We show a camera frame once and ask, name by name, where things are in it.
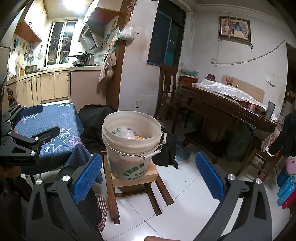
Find squashed orange paper cup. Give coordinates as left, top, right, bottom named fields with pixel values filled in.
left=134, top=136, right=145, bottom=140

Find steel kettle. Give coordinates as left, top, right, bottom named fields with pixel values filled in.
left=83, top=53, right=94, bottom=66

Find range hood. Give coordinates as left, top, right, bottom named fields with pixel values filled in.
left=79, top=24, right=104, bottom=53

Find clear plastic bag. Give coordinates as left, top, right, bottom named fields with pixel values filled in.
left=115, top=127, right=135, bottom=140

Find dark wooden dining table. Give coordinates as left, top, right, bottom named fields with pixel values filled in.
left=178, top=82, right=278, bottom=183

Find silver rice cooker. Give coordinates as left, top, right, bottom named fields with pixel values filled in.
left=25, top=65, right=38, bottom=75

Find black frying pan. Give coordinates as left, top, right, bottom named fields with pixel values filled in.
left=68, top=52, right=87, bottom=60

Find hanging white plastic bag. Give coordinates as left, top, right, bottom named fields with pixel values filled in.
left=119, top=21, right=135, bottom=41

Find dark wooden chair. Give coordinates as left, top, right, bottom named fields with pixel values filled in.
left=154, top=63, right=181, bottom=133

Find small wooden stool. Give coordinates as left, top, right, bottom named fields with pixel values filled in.
left=101, top=151, right=174, bottom=225

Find black garbage bag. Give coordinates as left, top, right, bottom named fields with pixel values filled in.
left=8, top=88, right=17, bottom=108

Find white plastic bucket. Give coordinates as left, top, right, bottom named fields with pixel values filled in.
left=102, top=110, right=167, bottom=181

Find person right hand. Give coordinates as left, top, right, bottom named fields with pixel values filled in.
left=144, top=236, right=179, bottom=241

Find kitchen window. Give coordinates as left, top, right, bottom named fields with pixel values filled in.
left=45, top=19, right=77, bottom=67

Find hanging cloth bags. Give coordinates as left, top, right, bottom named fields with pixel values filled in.
left=99, top=52, right=116, bottom=82

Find framed picture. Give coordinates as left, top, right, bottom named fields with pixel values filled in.
left=219, top=16, right=251, bottom=45

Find beige lower cabinets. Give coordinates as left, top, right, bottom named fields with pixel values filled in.
left=6, top=66, right=106, bottom=111

